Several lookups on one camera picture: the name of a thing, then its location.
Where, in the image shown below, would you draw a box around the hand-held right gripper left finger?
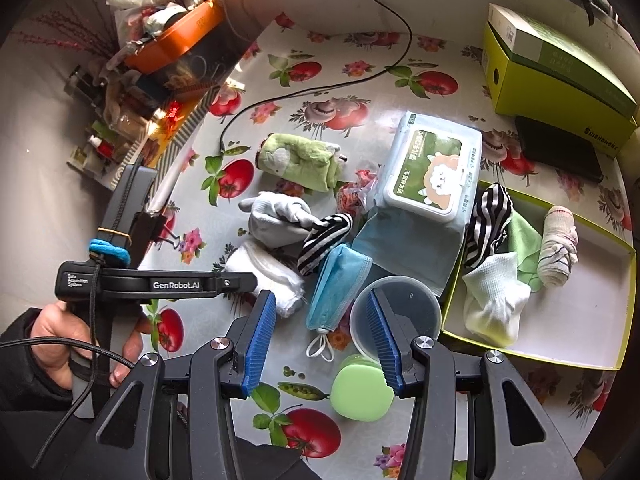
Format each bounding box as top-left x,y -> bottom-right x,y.
60,290 -> 277,480

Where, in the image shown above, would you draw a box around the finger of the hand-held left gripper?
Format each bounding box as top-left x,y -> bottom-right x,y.
102,267 -> 258,298

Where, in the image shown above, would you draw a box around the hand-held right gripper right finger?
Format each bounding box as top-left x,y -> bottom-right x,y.
366,290 -> 583,480

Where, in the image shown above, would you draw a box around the white fluffy towel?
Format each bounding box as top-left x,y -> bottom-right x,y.
225,242 -> 306,319

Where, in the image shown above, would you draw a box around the grey white glove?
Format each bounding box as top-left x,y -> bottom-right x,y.
239,191 -> 319,250

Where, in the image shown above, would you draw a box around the blue face mask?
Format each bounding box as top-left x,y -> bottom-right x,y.
305,244 -> 374,362

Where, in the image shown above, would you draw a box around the black white striped sock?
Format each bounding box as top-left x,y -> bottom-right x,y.
462,183 -> 514,268
297,212 -> 354,276

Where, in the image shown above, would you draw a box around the green cloth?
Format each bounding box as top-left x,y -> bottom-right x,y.
506,210 -> 546,293

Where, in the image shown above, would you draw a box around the white sock pink stripes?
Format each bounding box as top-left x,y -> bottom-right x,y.
539,205 -> 580,289

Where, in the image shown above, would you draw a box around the person's left forearm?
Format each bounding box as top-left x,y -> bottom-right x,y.
0,307 -> 81,431

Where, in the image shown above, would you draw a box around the person's left hand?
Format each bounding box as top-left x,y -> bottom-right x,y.
32,302 -> 151,388

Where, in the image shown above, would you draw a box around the green square case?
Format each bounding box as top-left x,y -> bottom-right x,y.
331,355 -> 394,423

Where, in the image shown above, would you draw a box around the clear round plastic container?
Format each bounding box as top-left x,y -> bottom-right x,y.
349,276 -> 442,361

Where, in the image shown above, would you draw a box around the black binder clip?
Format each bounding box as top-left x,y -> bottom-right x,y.
132,210 -> 182,252

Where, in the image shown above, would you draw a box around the grey blue pouch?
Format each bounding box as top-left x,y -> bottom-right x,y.
350,207 -> 468,298

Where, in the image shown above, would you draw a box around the yellow patterned box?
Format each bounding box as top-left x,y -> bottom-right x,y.
67,97 -> 213,193

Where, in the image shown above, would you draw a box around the green plush towel roll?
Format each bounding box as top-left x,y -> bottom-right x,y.
256,132 -> 347,192

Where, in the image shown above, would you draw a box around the wet wipes pack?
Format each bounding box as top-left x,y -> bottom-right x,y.
375,111 -> 483,226

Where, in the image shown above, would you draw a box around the dark printed box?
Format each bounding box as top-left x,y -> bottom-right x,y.
135,30 -> 253,111

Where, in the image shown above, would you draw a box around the orange tray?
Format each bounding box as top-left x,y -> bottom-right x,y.
122,2 -> 226,73

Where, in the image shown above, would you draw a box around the red dried twigs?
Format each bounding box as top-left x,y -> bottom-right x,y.
17,7 -> 118,63

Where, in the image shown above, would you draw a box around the black flat box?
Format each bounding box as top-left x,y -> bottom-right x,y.
515,116 -> 606,184

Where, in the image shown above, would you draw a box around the green shoe box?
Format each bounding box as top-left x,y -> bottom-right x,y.
481,25 -> 640,148

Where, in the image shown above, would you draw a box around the green white carton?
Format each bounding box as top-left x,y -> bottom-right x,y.
487,2 -> 638,121

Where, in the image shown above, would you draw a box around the blue hair tie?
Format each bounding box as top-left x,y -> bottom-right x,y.
89,240 -> 132,267

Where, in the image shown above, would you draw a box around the black braided cable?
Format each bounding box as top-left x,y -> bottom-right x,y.
0,165 -> 146,468

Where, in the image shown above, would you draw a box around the thin black cable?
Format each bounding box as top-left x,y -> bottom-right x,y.
219,0 -> 414,152

